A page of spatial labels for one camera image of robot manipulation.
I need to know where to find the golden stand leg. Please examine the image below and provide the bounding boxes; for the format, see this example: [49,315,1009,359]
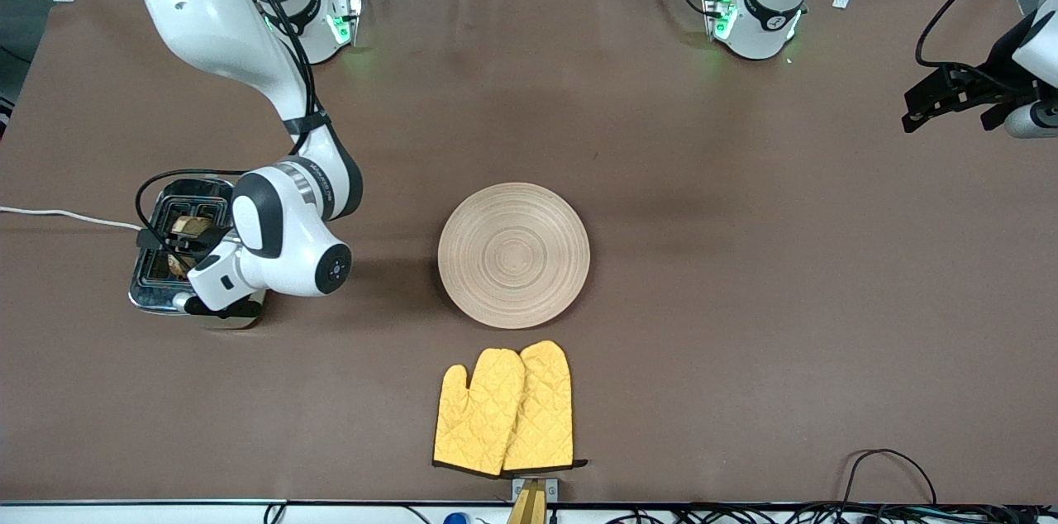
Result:
[506,481,548,524]

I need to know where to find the small metal bracket plate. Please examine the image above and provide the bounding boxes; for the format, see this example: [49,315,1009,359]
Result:
[512,477,559,504]

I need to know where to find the brown bread slice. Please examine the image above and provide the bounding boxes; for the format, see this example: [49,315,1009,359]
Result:
[168,214,217,277]

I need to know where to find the white toaster power cord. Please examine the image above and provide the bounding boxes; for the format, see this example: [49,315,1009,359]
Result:
[0,206,148,234]

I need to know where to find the yellow quilted oven mitt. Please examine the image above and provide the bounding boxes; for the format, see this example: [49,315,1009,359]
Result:
[432,348,527,477]
[503,340,589,474]

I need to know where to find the round wooden plate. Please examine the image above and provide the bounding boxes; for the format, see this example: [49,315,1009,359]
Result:
[437,182,591,330]

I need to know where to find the looped black cable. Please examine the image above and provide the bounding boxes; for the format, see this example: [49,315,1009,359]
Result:
[841,448,937,508]

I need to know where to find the cream and chrome toaster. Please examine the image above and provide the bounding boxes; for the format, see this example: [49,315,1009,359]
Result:
[128,173,280,331]

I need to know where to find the tangled black cables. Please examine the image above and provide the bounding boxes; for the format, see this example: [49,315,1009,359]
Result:
[612,502,1058,524]

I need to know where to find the brown table cover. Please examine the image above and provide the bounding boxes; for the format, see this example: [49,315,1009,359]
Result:
[0,0,1058,506]

